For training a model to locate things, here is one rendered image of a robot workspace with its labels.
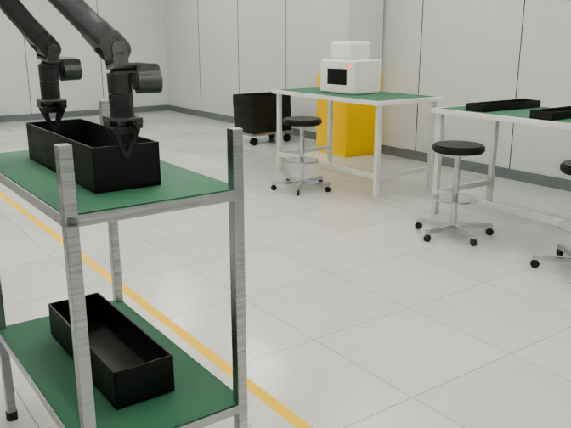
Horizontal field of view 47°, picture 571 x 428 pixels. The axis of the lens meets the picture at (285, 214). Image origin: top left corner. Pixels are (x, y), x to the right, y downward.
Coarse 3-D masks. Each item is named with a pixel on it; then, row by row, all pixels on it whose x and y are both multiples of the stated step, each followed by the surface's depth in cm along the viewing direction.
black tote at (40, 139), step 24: (72, 120) 208; (48, 144) 184; (72, 144) 167; (96, 144) 201; (144, 144) 163; (48, 168) 188; (96, 168) 157; (120, 168) 161; (144, 168) 165; (96, 192) 159
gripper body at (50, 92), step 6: (42, 84) 199; (48, 84) 199; (54, 84) 200; (42, 90) 200; (48, 90) 199; (54, 90) 200; (42, 96) 200; (48, 96) 200; (54, 96) 201; (42, 102) 199; (48, 102) 198; (54, 102) 199; (60, 102) 200; (66, 102) 201
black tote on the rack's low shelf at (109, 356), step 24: (96, 312) 228; (120, 312) 211; (96, 336) 216; (120, 336) 214; (144, 336) 196; (96, 360) 184; (120, 360) 201; (144, 360) 200; (168, 360) 182; (96, 384) 187; (120, 384) 175; (144, 384) 179; (168, 384) 184; (120, 408) 176
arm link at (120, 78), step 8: (112, 72) 154; (120, 72) 154; (128, 72) 155; (136, 72) 156; (112, 80) 154; (120, 80) 154; (128, 80) 155; (136, 80) 156; (112, 88) 154; (120, 88) 154; (128, 88) 155; (136, 88) 158
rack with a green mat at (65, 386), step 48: (240, 144) 162; (48, 192) 160; (144, 192) 160; (192, 192) 160; (240, 192) 165; (240, 240) 168; (0, 288) 221; (240, 288) 171; (0, 336) 221; (48, 336) 219; (240, 336) 174; (48, 384) 189; (192, 384) 189; (240, 384) 178
